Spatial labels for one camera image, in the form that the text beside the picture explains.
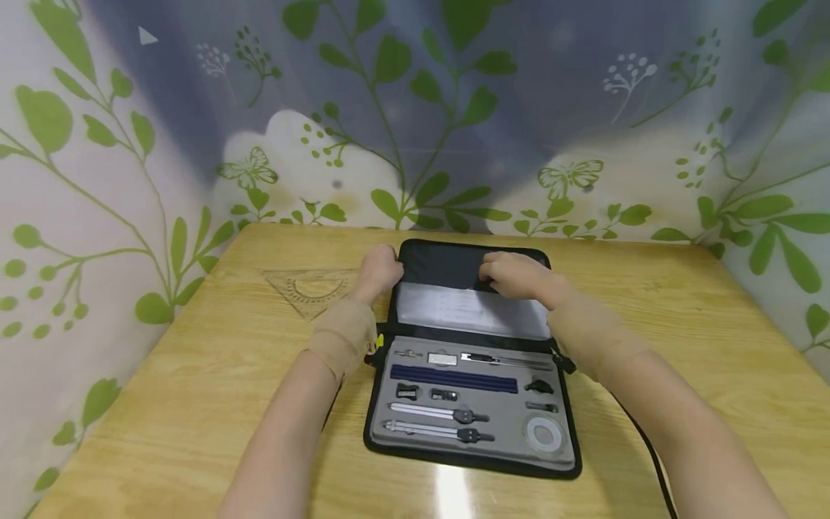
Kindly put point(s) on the silver black drafting pen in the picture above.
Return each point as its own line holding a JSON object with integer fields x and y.
{"x": 480, "y": 358}

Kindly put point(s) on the white rectangular lead box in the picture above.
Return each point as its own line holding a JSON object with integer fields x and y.
{"x": 443, "y": 360}

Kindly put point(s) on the person's left forearm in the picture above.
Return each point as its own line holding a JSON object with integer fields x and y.
{"x": 300, "y": 425}

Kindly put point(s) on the person's right forearm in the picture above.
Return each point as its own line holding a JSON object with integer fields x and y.
{"x": 655, "y": 396}

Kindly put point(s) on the person's left hand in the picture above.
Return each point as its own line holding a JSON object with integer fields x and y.
{"x": 378, "y": 272}

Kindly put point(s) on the silver compass, smooth legs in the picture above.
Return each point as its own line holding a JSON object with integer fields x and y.
{"x": 464, "y": 416}

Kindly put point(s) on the black compass clamp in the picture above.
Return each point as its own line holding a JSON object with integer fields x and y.
{"x": 539, "y": 387}

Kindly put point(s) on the black zippered drafting case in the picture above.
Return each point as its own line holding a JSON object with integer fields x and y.
{"x": 441, "y": 265}

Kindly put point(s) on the black square pencil sharpener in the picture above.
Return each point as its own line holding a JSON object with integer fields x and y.
{"x": 407, "y": 393}

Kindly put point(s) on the small silver black part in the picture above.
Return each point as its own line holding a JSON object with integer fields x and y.
{"x": 445, "y": 395}

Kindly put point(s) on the small metal compass attachment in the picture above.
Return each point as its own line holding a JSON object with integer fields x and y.
{"x": 408, "y": 353}

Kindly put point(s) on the person's right fingers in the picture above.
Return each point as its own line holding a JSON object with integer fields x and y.
{"x": 490, "y": 269}

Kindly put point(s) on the person's left fingers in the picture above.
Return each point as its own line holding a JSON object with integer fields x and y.
{"x": 395, "y": 268}

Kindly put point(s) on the round transparent white disc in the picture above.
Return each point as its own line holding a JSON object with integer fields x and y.
{"x": 532, "y": 432}

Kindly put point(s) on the person's right hand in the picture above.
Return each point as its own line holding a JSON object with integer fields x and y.
{"x": 522, "y": 277}

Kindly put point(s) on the grey foam insert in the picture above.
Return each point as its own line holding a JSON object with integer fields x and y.
{"x": 506, "y": 440}

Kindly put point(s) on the small grey cylindrical part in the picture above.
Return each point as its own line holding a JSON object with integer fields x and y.
{"x": 541, "y": 407}

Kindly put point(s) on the silver compass, jointed legs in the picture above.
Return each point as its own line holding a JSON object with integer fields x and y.
{"x": 468, "y": 435}

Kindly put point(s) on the transparent triangular set square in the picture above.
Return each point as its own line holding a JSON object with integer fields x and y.
{"x": 305, "y": 309}

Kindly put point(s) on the blue pencils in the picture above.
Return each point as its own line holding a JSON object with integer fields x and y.
{"x": 454, "y": 378}

